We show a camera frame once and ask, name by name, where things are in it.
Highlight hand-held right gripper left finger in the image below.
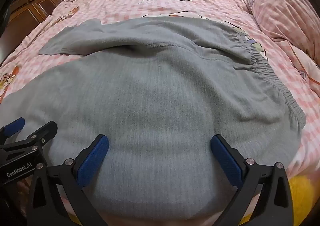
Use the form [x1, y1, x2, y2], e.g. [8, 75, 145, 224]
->
[26, 135, 109, 226]

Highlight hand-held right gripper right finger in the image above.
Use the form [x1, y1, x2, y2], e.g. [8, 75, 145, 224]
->
[211, 134, 294, 226]

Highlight grey pants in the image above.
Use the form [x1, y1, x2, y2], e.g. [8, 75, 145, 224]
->
[0, 16, 307, 220]

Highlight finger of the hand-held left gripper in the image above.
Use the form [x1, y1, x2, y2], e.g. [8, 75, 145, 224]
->
[26, 121, 58, 151]
[0, 117, 25, 145]

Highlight pink checked printed blanket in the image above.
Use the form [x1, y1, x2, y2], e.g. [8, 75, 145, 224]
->
[0, 0, 320, 226]

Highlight dark wooden footboard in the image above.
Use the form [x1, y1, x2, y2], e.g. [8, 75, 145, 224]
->
[0, 0, 93, 67]

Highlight pink checked pillow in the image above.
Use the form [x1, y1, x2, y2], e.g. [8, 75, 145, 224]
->
[246, 0, 320, 67]

